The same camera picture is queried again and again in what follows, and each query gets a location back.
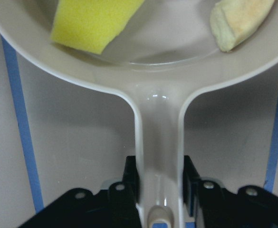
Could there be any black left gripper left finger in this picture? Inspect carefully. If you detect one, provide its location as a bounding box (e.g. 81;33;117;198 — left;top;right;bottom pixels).
21;156;141;228

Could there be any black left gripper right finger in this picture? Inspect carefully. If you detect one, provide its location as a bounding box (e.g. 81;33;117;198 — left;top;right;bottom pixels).
183;155;278;228

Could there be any beige plastic dustpan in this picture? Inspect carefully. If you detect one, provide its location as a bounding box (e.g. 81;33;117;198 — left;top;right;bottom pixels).
0;0;278;228

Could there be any yellow sponge piece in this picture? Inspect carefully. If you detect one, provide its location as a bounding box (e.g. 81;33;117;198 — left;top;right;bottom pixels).
50;0;144;55

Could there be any pale curved bread slice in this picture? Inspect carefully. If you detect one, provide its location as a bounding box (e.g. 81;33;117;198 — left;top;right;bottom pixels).
210;0;274;52

